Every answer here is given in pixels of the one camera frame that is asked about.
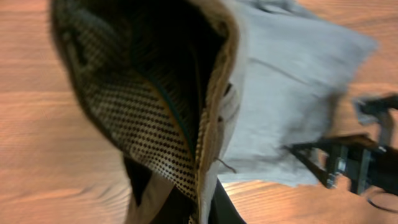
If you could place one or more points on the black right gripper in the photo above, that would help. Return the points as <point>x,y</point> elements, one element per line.
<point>364,161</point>

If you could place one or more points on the grey shorts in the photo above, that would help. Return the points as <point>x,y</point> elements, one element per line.
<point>198,93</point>

